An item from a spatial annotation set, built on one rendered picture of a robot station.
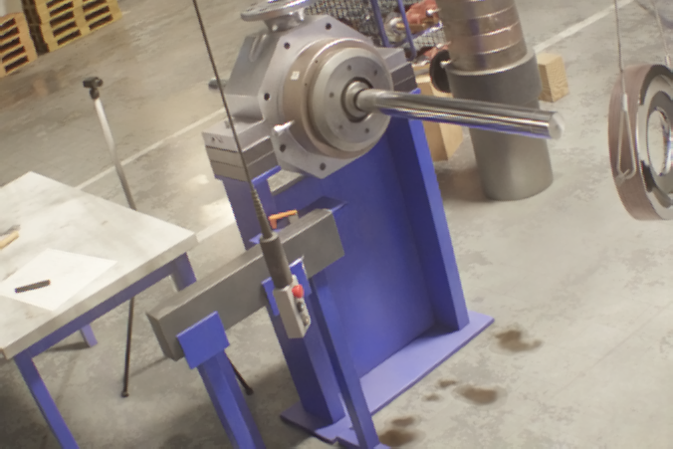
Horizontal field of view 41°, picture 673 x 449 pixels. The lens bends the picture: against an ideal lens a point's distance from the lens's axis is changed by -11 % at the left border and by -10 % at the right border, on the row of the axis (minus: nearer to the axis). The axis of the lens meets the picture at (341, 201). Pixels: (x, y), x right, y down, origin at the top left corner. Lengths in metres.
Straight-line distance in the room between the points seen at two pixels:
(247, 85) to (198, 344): 0.84
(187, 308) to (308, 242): 0.42
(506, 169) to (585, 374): 1.51
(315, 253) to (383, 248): 0.75
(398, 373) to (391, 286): 0.32
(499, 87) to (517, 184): 0.50
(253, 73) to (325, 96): 0.25
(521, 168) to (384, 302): 1.25
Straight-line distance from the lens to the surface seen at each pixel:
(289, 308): 2.13
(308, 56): 2.93
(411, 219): 3.55
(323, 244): 2.79
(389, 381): 3.51
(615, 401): 3.17
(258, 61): 3.00
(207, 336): 2.62
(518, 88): 4.38
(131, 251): 3.00
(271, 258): 2.09
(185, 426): 3.68
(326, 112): 2.89
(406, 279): 3.60
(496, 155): 4.52
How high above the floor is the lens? 1.99
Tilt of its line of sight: 23 degrees down
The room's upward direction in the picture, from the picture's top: 16 degrees counter-clockwise
